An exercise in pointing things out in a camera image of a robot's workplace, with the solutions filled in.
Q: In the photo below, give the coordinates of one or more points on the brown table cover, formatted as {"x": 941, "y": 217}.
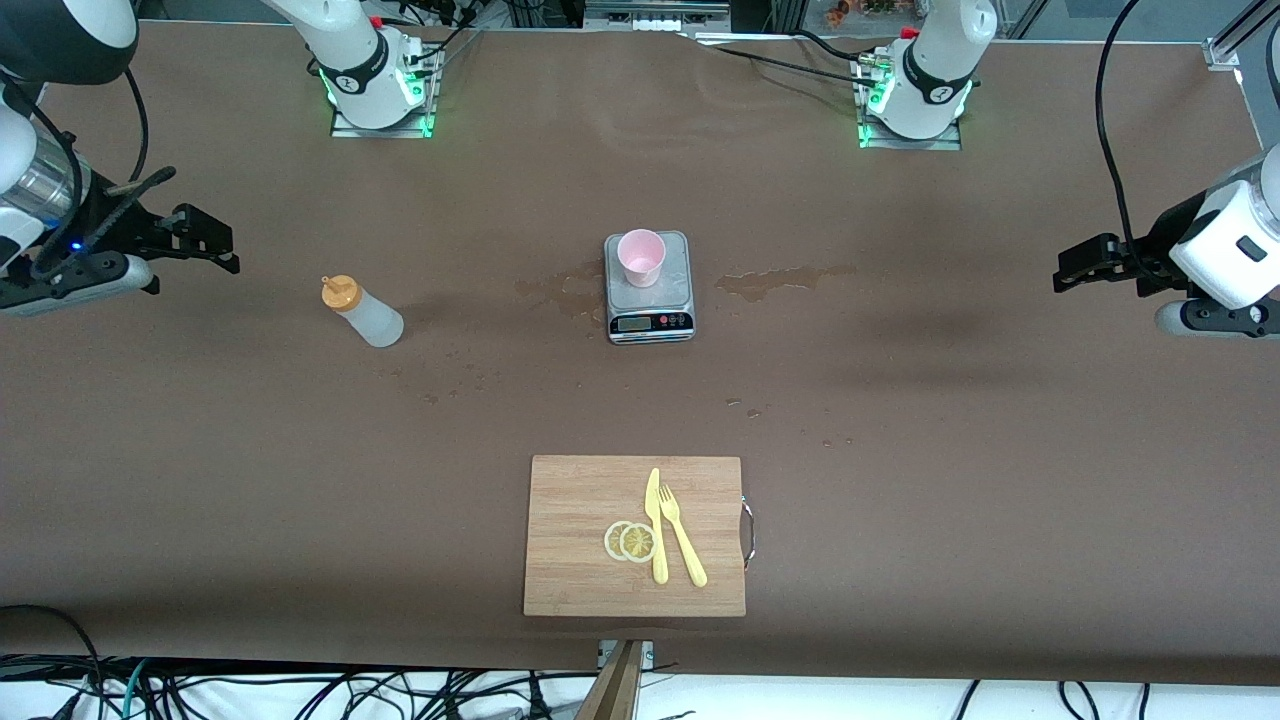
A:
{"x": 900, "y": 500}

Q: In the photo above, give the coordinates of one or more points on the wooden metal bracket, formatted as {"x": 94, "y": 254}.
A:
{"x": 615, "y": 690}

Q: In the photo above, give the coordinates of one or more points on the yellow plastic fork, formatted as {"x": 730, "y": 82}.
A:
{"x": 684, "y": 545}

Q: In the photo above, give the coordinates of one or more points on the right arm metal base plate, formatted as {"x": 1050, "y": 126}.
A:
{"x": 345, "y": 130}

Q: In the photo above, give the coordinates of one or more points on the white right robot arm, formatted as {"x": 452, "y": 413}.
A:
{"x": 355, "y": 70}

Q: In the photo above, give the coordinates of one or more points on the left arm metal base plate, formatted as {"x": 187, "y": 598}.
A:
{"x": 950, "y": 143}

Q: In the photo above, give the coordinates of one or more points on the lemon slice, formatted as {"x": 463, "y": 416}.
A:
{"x": 612, "y": 540}
{"x": 638, "y": 543}

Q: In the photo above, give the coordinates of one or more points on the wooden cutting board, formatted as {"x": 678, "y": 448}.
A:
{"x": 580, "y": 540}

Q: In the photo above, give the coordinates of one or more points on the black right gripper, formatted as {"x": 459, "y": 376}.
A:
{"x": 112, "y": 232}

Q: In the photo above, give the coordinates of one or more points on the pink plastic cup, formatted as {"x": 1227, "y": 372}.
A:
{"x": 642, "y": 258}

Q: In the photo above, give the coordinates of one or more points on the clear sauce bottle orange cap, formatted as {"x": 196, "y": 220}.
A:
{"x": 372, "y": 322}

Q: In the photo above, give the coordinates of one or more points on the silver digital kitchen scale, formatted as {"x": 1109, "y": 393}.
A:
{"x": 650, "y": 305}

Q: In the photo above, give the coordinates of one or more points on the yellow plastic knife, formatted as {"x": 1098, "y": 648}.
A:
{"x": 657, "y": 530}

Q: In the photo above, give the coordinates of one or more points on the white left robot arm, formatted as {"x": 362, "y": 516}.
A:
{"x": 935, "y": 80}

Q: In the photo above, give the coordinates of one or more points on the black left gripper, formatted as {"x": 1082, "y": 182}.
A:
{"x": 1158, "y": 246}

